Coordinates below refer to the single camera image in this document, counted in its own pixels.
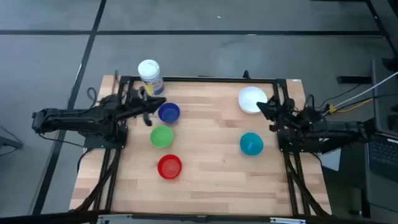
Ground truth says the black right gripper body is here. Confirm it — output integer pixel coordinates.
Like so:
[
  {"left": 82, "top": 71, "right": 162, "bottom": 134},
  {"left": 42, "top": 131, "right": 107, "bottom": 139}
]
[{"left": 267, "top": 95, "right": 297, "bottom": 132}]

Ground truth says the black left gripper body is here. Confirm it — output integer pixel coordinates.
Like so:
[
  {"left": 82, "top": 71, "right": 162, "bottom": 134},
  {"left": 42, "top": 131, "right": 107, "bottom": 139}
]
[{"left": 124, "top": 88, "right": 154, "bottom": 121}]

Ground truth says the blue plastic bowl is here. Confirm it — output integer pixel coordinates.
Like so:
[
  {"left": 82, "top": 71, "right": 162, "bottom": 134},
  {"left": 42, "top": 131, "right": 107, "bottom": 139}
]
[{"left": 157, "top": 102, "right": 181, "bottom": 124}]

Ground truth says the green plastic bowl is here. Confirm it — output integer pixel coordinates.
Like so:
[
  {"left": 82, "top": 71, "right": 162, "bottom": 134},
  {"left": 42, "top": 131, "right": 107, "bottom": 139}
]
[{"left": 150, "top": 125, "right": 175, "bottom": 149}]

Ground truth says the teal plastic bowl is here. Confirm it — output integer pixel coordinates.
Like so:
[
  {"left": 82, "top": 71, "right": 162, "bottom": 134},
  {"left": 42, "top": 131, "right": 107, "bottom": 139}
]
[{"left": 239, "top": 132, "right": 264, "bottom": 157}]

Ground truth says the red plastic bowl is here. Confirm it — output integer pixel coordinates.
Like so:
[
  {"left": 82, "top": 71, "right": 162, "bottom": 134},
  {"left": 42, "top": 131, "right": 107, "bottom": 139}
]
[{"left": 157, "top": 154, "right": 183, "bottom": 180}]

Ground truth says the white bowl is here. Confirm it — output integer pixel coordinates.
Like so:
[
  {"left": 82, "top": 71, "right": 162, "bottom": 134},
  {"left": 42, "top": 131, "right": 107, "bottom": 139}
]
[{"left": 238, "top": 86, "right": 269, "bottom": 114}]

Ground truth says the white-lidded wipes canister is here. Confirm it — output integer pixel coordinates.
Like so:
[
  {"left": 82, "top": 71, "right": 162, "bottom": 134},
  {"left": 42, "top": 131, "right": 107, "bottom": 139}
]
[{"left": 137, "top": 59, "right": 165, "bottom": 96}]

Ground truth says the white sheet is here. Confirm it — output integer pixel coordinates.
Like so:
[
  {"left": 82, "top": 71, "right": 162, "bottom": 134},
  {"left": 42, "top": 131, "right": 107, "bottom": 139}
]
[{"left": 318, "top": 148, "right": 342, "bottom": 172}]

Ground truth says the black floor stand foot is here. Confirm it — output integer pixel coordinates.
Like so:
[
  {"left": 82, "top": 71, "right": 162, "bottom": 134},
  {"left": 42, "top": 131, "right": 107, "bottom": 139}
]
[{"left": 336, "top": 75, "right": 373, "bottom": 85}]

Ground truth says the grey laptop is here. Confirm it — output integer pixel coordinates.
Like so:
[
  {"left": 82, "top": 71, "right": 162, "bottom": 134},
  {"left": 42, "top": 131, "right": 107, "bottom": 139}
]
[{"left": 364, "top": 58, "right": 398, "bottom": 184}]

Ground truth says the grey stand leg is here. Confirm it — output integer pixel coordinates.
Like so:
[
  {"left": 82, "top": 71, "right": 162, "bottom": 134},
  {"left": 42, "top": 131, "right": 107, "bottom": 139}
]
[{"left": 0, "top": 125, "right": 24, "bottom": 157}]

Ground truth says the black looped cable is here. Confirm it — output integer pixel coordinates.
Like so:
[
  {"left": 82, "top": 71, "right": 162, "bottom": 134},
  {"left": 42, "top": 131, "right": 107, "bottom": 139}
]
[{"left": 86, "top": 86, "right": 99, "bottom": 108}]

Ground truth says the black aluminium table frame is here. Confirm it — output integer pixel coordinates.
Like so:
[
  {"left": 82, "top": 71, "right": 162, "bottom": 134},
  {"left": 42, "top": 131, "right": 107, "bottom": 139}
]
[{"left": 70, "top": 74, "right": 332, "bottom": 218}]

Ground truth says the yellow cable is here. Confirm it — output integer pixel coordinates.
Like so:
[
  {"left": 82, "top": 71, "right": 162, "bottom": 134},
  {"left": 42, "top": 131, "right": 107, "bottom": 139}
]
[{"left": 328, "top": 98, "right": 374, "bottom": 114}]

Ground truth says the black floor cable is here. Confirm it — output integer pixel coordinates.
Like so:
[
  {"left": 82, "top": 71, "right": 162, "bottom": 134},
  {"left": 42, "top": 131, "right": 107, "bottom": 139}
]
[{"left": 38, "top": 133, "right": 85, "bottom": 147}]

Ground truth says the white cable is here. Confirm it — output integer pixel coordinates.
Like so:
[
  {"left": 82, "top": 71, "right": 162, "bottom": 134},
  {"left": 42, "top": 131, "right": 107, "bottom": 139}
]
[{"left": 334, "top": 71, "right": 398, "bottom": 108}]

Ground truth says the black rail with silver brackets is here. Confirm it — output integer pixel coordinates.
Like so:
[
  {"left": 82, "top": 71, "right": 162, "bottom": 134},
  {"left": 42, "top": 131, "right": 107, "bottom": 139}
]
[{"left": 0, "top": 210, "right": 398, "bottom": 224}]

